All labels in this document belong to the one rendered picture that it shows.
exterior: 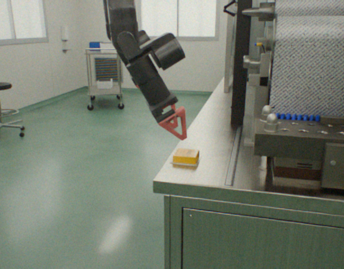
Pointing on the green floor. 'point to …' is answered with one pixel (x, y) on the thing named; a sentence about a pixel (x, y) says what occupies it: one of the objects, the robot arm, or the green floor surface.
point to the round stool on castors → (4, 110)
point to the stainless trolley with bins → (104, 87)
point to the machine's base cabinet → (252, 236)
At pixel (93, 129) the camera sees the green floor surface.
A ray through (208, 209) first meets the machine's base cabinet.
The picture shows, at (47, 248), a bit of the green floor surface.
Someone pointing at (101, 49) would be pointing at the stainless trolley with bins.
